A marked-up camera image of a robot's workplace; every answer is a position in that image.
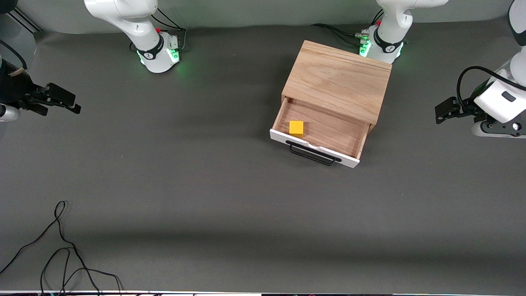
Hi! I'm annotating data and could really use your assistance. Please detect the white-fronted drawer with black handle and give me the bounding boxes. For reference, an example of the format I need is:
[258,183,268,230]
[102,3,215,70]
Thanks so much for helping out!
[269,96,376,169]

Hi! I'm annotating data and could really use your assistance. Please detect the yellow wooden cube block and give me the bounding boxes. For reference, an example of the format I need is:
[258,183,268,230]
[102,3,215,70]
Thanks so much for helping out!
[288,120,305,139]

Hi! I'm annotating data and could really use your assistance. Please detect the wooden drawer cabinet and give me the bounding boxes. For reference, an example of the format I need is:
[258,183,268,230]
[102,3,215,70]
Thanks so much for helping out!
[281,40,392,134]

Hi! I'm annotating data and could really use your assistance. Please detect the dark grey table mat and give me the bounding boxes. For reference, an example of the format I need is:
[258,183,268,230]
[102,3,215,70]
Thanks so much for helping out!
[0,16,526,293]

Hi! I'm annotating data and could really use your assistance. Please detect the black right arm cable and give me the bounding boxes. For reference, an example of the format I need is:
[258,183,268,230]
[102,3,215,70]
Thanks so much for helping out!
[0,39,28,77]

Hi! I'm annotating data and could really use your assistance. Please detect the black rail fixture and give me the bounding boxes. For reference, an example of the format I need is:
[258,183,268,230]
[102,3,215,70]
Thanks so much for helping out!
[6,3,44,33]

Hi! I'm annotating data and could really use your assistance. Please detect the thin black loose cable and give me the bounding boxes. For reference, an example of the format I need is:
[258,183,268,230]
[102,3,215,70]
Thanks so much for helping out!
[0,200,124,296]

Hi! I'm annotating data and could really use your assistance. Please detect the black left arm base cables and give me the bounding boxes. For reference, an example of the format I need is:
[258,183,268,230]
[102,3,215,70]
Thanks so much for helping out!
[311,10,385,46]

